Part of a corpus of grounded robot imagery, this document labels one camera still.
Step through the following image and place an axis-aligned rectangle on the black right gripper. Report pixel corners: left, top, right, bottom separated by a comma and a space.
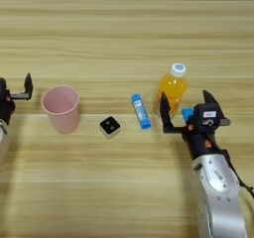
159, 89, 232, 161

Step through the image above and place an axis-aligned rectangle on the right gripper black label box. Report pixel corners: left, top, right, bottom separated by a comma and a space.
192, 102, 223, 128

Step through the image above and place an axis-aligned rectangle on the blue glue stick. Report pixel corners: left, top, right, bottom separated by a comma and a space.
131, 93, 153, 131

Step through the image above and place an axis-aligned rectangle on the small black white cube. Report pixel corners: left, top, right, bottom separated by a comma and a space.
98, 115, 122, 140

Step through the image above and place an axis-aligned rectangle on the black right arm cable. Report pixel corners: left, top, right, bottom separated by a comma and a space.
221, 149, 254, 198

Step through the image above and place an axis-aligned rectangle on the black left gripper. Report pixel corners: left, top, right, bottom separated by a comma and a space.
0, 72, 34, 126

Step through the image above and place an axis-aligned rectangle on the orange juice bottle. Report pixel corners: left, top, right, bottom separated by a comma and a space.
153, 62, 189, 117

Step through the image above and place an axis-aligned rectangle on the pink plastic cup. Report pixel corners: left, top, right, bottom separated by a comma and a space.
41, 84, 80, 136

